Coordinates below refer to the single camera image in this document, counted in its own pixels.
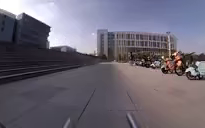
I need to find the grey paved plaza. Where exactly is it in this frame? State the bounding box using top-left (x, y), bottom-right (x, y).
top-left (0, 61), bottom-right (205, 128)

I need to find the pale multi-storey building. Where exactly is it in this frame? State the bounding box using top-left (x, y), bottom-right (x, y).
top-left (96, 28), bottom-right (178, 62)

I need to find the low distant building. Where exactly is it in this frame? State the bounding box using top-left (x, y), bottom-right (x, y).
top-left (49, 45), bottom-right (78, 54)

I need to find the robot's own part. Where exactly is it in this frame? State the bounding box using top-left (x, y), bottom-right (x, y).
top-left (62, 117), bottom-right (72, 128)
top-left (125, 112), bottom-right (138, 128)

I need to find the pale lamp pole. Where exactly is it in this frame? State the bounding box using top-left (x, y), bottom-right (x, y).
top-left (166, 31), bottom-right (172, 58)

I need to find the row of parked scooters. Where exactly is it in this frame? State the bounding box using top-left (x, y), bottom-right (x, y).
top-left (128, 48), bottom-right (205, 81)

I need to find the wide stone stairway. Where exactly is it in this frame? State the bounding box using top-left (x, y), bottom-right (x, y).
top-left (0, 40), bottom-right (103, 87)

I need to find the dark glass building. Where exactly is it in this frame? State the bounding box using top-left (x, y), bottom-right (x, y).
top-left (15, 12), bottom-right (52, 50)
top-left (0, 7), bottom-right (18, 44)

